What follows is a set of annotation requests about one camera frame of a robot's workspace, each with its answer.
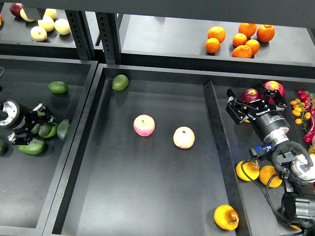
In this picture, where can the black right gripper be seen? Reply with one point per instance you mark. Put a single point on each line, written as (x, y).
(270, 126)

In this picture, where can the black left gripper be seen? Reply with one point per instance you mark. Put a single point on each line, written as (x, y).
(26, 120)

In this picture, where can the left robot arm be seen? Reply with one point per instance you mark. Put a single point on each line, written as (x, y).
(9, 110)

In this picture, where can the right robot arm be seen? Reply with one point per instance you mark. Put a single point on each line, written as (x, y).
(292, 162)

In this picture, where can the green avocado left upper pile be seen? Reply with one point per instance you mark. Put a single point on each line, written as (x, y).
(41, 114)

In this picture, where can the green avocado pile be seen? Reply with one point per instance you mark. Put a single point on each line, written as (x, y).
(52, 133)
(41, 114)

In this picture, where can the green avocado left middle pile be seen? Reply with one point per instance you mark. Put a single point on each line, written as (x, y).
(52, 133)

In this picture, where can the dark avocado at left edge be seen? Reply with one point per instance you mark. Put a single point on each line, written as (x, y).
(3, 147)

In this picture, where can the green avocado upper left tray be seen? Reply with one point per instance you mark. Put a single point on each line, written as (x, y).
(58, 87)

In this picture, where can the yellow pear right tray left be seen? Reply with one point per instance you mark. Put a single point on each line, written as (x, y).
(247, 171)

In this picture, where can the yellow pear right tray middle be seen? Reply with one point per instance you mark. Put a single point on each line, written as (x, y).
(266, 173)

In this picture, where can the pale yellow pear front left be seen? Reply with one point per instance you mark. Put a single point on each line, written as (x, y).
(39, 34)

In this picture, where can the round green avocado top centre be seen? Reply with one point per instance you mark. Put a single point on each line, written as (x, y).
(120, 82)

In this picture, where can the pale yellow pear middle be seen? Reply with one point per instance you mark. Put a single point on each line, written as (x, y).
(47, 23)

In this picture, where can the pale yellow pear right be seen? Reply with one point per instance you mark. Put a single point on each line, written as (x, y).
(62, 26)

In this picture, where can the pale yellow pear half hidden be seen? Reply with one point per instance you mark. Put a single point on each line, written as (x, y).
(25, 17)

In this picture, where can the bright red apple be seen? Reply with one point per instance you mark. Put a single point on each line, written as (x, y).
(272, 92)

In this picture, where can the orange cherry tomato bunch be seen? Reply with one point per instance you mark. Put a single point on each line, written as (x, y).
(300, 110)

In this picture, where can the red cherry tomato bunch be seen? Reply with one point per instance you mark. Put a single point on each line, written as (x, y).
(307, 101)

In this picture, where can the orange bottom front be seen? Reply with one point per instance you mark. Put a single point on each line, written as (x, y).
(242, 51)

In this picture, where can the black left tray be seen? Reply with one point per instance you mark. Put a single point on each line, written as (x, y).
(30, 183)

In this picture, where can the red chili pepper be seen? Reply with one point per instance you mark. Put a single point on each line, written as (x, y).
(311, 132)

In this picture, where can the small orange right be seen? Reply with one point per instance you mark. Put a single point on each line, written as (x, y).
(254, 45)

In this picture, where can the small orange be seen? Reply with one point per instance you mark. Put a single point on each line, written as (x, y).
(239, 39)
(254, 45)

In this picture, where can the small orange centre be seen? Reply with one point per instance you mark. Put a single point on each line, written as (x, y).
(239, 39)

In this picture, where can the orange cherry tomatoes lower right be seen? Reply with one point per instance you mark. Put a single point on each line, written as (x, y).
(311, 149)

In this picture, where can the orange top right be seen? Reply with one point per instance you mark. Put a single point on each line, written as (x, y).
(265, 33)

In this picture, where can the orange lower left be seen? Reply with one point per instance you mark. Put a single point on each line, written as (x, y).
(212, 45)

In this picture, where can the orange top middle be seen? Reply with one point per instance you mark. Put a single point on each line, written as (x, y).
(248, 29)

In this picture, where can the black metal tray divider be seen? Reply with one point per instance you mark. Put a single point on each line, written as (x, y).
(225, 158)

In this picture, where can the pale yellow pink apple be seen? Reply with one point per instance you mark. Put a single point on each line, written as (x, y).
(183, 137)

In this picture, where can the orange top left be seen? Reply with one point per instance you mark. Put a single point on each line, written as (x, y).
(217, 32)

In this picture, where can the pink red apple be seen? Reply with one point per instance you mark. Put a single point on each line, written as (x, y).
(144, 125)

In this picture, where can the dark green avocado by wall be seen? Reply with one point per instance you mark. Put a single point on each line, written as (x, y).
(63, 129)

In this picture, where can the black perforated shelf post left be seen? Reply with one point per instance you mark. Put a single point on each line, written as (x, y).
(81, 34)

